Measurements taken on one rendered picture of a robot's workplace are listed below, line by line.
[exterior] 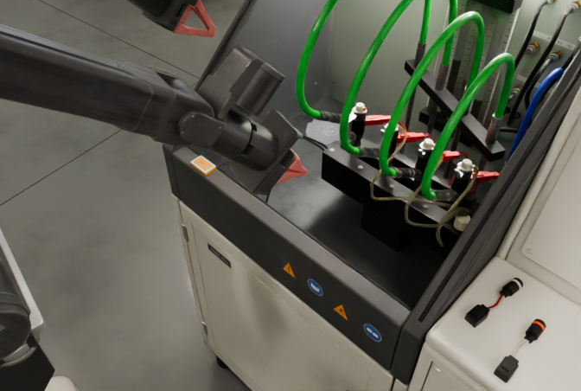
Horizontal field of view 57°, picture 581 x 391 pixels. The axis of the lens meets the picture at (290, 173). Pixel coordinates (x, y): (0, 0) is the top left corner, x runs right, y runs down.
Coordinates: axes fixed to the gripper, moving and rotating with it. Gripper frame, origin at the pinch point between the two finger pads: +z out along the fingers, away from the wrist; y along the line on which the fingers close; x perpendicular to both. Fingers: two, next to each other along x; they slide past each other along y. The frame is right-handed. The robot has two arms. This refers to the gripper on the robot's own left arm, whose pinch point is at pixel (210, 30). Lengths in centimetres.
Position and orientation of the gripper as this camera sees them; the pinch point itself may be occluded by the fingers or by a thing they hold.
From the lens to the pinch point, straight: 90.6
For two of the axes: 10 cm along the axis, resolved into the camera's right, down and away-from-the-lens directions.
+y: -5.5, -3.9, 7.4
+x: -5.0, 8.6, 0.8
